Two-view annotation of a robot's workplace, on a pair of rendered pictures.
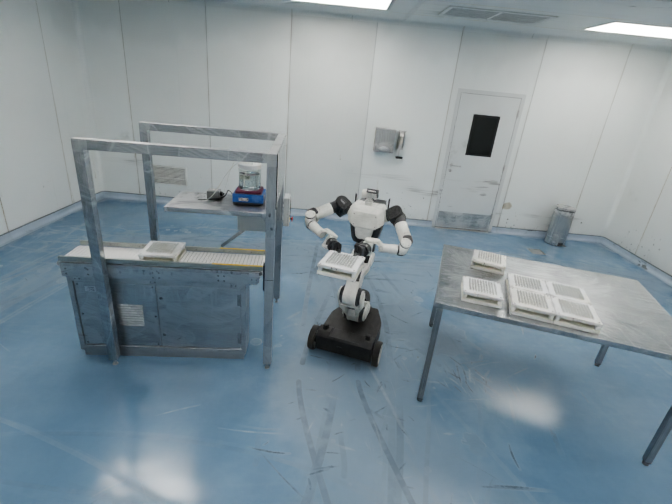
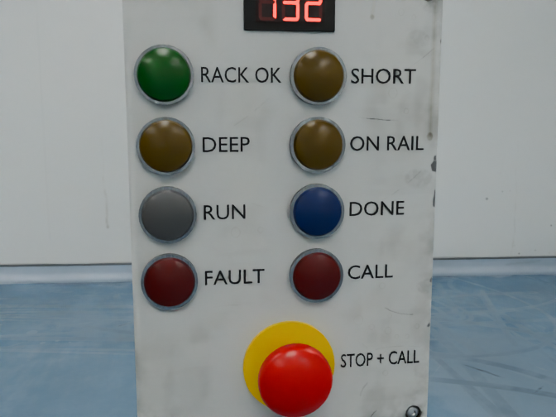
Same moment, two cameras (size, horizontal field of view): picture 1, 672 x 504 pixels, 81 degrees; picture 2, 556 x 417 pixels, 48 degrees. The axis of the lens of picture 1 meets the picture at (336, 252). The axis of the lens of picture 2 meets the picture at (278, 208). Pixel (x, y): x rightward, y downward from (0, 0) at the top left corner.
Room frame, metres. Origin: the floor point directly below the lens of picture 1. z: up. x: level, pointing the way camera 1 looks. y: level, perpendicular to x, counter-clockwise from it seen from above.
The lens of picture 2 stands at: (3.38, 0.12, 0.99)
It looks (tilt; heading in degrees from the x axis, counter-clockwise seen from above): 9 degrees down; 87
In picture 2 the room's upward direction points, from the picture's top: straight up
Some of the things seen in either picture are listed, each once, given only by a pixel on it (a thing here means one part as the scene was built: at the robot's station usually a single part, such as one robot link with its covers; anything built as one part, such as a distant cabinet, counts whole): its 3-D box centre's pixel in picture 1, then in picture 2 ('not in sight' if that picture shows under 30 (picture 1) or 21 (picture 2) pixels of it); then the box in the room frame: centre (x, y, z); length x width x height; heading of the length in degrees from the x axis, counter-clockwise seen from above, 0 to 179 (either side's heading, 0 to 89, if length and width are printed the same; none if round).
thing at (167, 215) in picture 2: not in sight; (167, 215); (3.34, 0.44, 0.94); 0.03 x 0.01 x 0.03; 6
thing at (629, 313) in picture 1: (546, 292); not in sight; (2.50, -1.52, 0.80); 1.50 x 1.10 x 0.04; 75
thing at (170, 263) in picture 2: not in sight; (169, 282); (3.34, 0.44, 0.90); 0.03 x 0.01 x 0.03; 6
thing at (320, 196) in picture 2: not in sight; (317, 211); (3.42, 0.45, 0.94); 0.03 x 0.01 x 0.03; 6
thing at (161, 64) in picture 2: not in sight; (164, 74); (3.34, 0.44, 1.01); 0.03 x 0.01 x 0.03; 6
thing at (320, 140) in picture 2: not in sight; (318, 145); (3.42, 0.45, 0.98); 0.03 x 0.01 x 0.03; 6
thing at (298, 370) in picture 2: not in sight; (290, 370); (3.40, 0.45, 0.85); 0.04 x 0.04 x 0.04; 6
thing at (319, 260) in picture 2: not in sight; (317, 276); (3.42, 0.45, 0.90); 0.03 x 0.01 x 0.03; 6
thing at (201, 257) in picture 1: (168, 260); not in sight; (2.47, 1.17, 0.77); 1.35 x 0.25 x 0.05; 96
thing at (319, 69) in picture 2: not in sight; (318, 76); (3.42, 0.45, 1.01); 0.03 x 0.01 x 0.03; 6
